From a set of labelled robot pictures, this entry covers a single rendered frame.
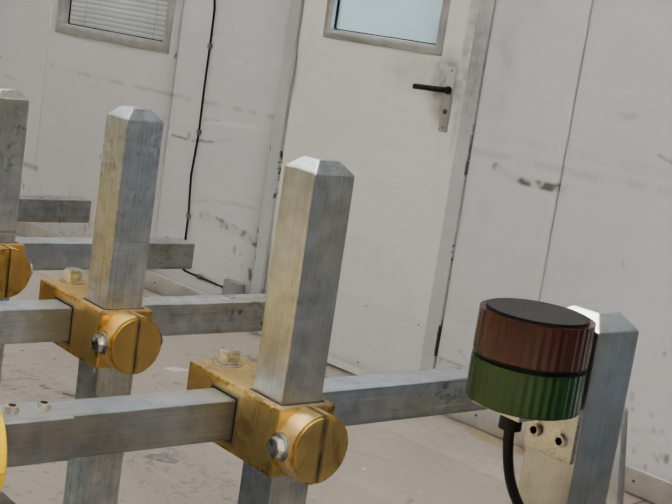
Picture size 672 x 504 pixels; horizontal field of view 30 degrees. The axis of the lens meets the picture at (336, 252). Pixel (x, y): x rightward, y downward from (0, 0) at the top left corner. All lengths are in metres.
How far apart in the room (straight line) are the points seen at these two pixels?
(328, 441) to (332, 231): 0.14
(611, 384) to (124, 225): 0.50
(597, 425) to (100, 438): 0.33
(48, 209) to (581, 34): 2.55
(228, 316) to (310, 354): 0.33
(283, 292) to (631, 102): 3.01
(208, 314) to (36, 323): 0.17
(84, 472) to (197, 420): 0.25
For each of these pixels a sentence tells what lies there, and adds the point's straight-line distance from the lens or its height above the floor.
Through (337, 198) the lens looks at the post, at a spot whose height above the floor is 1.12.
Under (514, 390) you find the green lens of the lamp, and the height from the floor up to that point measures 1.07.
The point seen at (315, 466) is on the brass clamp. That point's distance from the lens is 0.87.
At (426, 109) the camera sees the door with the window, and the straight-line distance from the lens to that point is 4.31.
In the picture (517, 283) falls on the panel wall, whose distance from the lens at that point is 4.05.
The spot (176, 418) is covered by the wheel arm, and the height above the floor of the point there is 0.95.
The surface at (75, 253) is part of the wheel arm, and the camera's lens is 1.38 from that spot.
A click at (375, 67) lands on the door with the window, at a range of 4.48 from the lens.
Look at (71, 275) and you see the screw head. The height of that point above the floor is 0.98.
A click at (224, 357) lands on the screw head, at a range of 0.94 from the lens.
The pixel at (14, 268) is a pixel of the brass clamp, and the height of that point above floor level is 0.95.
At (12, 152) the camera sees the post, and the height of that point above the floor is 1.06.
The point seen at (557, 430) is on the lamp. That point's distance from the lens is 0.69.
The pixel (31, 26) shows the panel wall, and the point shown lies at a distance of 6.30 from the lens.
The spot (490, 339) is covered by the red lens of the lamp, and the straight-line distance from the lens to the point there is 0.64.
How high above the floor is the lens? 1.23
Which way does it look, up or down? 10 degrees down
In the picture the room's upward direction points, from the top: 8 degrees clockwise
